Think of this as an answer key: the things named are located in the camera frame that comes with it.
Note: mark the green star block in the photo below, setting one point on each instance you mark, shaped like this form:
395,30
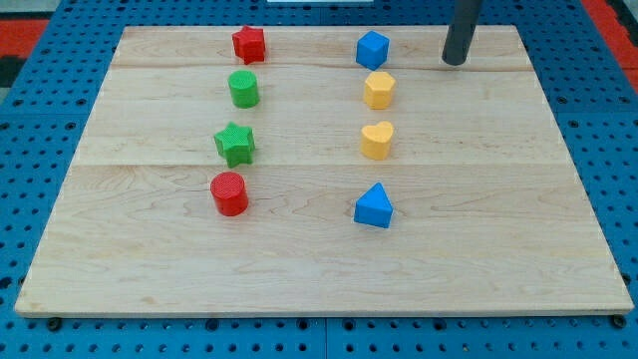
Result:
235,144

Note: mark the red star block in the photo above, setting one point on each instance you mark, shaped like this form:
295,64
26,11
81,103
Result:
249,44

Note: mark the blue triangle block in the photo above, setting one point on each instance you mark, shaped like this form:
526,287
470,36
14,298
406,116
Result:
374,207

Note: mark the yellow heart block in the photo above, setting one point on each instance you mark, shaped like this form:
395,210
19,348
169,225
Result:
376,140

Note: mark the red cylinder block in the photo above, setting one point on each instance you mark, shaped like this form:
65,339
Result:
229,193

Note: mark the yellow pentagon block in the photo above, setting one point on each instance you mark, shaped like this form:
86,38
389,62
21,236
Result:
379,90

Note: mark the green cylinder block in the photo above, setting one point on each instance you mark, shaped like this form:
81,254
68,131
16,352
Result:
243,89

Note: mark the blue cube block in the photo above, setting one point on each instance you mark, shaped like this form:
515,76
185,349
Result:
372,50

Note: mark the light wooden board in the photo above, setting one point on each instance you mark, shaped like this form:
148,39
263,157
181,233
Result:
490,217

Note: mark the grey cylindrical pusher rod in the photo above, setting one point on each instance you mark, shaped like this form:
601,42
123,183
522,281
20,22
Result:
461,31

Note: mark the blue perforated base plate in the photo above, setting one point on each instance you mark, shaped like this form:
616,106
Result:
42,118

